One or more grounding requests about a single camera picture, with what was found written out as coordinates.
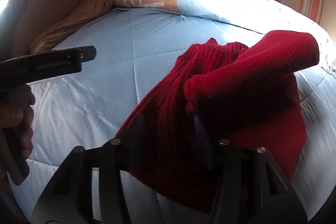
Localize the red knit sweater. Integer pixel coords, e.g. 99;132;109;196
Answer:
117;31;319;213

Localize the person left hand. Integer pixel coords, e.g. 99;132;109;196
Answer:
0;84;36;180

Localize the patterned long pillow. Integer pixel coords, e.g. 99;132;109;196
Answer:
113;0;335;75

